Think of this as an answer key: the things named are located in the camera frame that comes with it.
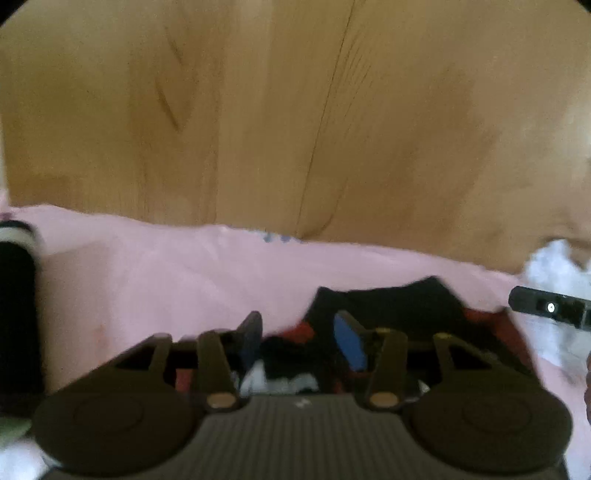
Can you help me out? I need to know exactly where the white cloth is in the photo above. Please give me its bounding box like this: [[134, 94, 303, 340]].
[[521, 239, 591, 372]]

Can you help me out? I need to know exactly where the wooden headboard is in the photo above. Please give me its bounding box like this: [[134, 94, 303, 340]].
[[0, 0, 591, 278]]

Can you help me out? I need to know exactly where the black patterned knit sweater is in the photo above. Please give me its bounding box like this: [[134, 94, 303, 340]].
[[174, 275, 537, 398]]

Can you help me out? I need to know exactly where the pink printed bed sheet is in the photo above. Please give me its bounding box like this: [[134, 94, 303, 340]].
[[0, 203, 591, 480]]

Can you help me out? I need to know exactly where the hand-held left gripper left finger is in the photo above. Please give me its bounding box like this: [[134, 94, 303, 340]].
[[115, 311, 265, 412]]

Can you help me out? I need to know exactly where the black garment with green trim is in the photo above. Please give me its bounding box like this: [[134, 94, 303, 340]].
[[0, 220, 45, 440]]

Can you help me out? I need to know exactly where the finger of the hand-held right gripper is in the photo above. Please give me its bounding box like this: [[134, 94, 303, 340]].
[[508, 285, 591, 330]]

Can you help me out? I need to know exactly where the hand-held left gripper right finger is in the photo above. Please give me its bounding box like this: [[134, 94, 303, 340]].
[[332, 310, 533, 409]]

